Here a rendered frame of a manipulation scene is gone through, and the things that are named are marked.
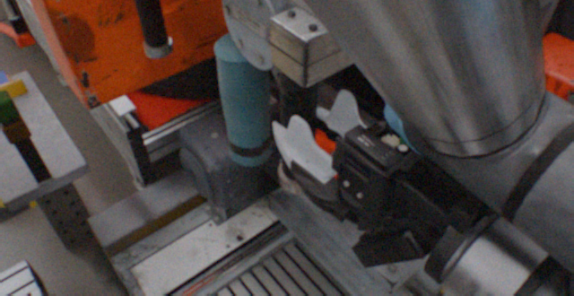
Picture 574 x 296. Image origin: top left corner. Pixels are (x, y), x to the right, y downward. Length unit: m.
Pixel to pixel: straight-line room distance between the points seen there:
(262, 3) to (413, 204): 0.30
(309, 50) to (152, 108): 1.07
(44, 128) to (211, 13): 0.46
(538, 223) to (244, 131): 0.63
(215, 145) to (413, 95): 0.89
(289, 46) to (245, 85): 0.38
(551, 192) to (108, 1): 0.83
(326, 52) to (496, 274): 0.21
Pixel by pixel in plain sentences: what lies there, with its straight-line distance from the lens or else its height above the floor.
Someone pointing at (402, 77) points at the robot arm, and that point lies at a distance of 0.17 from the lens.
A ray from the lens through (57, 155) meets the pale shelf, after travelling 1.08.
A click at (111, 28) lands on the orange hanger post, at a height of 0.69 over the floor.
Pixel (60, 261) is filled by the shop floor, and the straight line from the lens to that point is 1.48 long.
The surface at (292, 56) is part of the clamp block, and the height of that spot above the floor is 0.93.
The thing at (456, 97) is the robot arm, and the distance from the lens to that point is 0.18.
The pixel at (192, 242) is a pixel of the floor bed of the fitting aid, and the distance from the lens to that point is 1.29.
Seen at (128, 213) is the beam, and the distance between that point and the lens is 1.33.
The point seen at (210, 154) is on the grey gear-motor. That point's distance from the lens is 1.04.
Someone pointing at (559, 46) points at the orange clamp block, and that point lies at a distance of 0.56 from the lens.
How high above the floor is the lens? 1.14
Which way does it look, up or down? 45 degrees down
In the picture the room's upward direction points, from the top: straight up
